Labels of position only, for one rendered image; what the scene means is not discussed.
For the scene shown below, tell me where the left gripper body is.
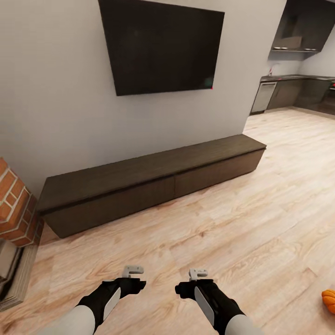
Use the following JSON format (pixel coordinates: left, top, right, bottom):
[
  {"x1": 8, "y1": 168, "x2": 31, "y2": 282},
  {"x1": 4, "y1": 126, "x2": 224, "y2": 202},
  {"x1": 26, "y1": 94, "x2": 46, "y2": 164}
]
[{"x1": 117, "y1": 278, "x2": 140, "y2": 296}]

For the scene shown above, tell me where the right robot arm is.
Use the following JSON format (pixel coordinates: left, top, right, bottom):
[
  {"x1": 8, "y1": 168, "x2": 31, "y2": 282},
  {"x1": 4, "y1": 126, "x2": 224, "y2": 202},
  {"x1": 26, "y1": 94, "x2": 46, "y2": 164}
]
[{"x1": 175, "y1": 268, "x2": 267, "y2": 335}]

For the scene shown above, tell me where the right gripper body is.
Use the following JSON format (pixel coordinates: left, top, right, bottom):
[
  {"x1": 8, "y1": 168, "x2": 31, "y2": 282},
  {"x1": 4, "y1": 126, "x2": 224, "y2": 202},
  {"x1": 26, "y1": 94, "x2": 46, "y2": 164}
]
[{"x1": 179, "y1": 281, "x2": 196, "y2": 300}]

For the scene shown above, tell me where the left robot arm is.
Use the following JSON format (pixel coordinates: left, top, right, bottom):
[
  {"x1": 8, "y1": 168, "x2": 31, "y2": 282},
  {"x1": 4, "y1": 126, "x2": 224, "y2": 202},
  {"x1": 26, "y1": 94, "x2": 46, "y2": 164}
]
[{"x1": 34, "y1": 265, "x2": 146, "y2": 335}]

